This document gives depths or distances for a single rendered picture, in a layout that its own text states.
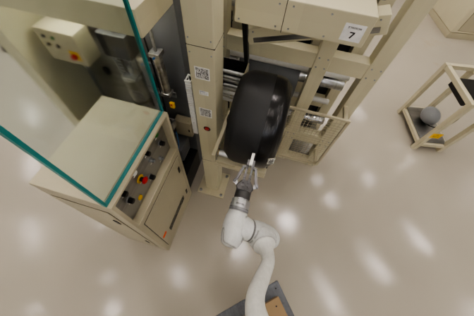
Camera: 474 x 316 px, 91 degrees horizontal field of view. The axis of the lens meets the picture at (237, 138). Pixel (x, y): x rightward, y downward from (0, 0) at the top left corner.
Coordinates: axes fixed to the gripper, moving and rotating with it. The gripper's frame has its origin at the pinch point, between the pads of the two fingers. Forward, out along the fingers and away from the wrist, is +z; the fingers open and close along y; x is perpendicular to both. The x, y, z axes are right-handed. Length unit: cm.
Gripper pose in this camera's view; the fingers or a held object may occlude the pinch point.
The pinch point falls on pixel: (252, 160)
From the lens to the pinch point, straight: 118.3
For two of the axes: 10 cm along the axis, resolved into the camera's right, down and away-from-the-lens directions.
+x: -0.2, 4.3, 9.0
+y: -9.6, -2.5, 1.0
